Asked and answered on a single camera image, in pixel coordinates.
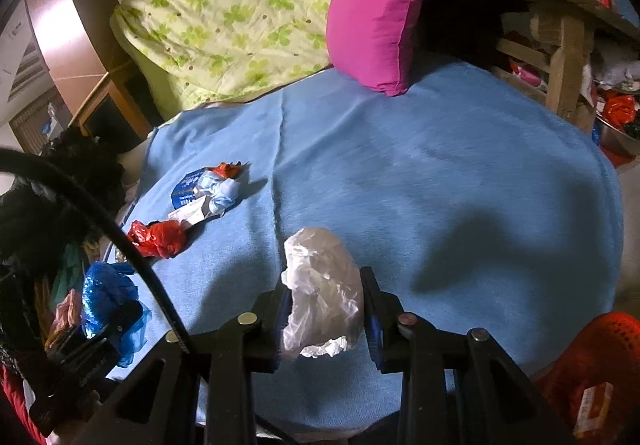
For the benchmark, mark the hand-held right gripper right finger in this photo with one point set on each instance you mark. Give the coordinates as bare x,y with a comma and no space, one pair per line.
373,337

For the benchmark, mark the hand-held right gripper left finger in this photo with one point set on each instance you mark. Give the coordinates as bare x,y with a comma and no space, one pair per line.
283,320

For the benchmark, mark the white plastic bag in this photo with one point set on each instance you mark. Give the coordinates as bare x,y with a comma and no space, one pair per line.
320,285

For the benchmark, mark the blue plastic bag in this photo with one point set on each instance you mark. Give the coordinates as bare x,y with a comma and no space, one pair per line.
107,295

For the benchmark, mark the light blue tissue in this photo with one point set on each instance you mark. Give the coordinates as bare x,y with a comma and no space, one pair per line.
220,192

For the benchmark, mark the white paper scrap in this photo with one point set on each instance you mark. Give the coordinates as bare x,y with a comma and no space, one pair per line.
186,212

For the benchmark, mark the orange wrapper with red tie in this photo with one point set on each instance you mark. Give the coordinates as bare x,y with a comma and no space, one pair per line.
229,170

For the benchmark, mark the blue printed packet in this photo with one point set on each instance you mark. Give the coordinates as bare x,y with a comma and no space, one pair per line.
185,187

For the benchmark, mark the green cloth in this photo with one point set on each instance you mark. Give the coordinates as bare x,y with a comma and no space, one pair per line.
65,272

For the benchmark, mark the light blue blanket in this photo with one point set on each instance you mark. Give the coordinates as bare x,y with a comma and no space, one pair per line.
425,175

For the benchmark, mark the black fluffy cloth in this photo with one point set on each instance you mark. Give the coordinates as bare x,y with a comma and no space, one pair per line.
85,165

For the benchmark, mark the orange net bag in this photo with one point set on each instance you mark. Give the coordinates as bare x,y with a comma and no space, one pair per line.
600,350

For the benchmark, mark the wooden cabinet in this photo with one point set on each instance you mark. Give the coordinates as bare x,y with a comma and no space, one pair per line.
115,95

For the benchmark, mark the magenta pillow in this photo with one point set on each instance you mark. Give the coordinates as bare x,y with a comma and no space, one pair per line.
375,25

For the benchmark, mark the green floral quilt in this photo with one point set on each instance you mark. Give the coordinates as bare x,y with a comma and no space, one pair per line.
240,0

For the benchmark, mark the small red plastic bag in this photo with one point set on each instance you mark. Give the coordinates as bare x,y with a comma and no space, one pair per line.
619,111

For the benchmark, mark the wooden table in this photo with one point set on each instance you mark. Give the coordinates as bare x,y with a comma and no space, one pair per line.
567,55

